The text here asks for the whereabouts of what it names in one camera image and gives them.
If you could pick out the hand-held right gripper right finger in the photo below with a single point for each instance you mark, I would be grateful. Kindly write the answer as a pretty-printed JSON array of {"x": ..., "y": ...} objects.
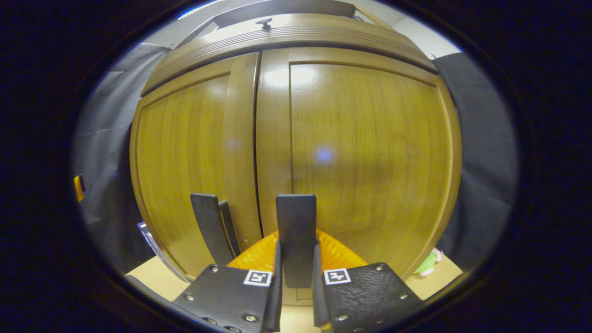
[{"x": 319, "y": 296}]

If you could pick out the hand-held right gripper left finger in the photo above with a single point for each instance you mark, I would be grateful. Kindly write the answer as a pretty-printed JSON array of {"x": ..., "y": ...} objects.
[{"x": 274, "y": 296}]

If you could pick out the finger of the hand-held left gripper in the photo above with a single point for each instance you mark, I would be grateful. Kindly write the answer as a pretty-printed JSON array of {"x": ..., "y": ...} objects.
[{"x": 79, "y": 188}]

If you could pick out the wooden cabinet door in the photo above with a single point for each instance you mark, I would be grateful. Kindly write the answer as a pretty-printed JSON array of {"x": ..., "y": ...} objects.
[
  {"x": 185, "y": 162},
  {"x": 370, "y": 138}
]

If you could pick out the wooden double-door shoe cabinet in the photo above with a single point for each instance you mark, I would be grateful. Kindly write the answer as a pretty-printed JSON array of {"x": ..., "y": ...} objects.
[{"x": 208, "y": 62}]

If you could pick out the wooden cabinet drawer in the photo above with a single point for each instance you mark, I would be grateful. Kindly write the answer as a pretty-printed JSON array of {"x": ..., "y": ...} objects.
[{"x": 314, "y": 23}]

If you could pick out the blue spine book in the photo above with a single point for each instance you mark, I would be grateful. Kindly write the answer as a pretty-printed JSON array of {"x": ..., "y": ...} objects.
[{"x": 147, "y": 236}]

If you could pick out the pink and green plush toy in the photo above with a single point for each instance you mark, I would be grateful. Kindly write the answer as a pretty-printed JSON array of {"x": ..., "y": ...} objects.
[{"x": 428, "y": 263}]

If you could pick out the dark round drawer knob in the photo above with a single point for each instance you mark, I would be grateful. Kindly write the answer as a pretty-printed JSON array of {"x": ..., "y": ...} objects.
[{"x": 264, "y": 22}]

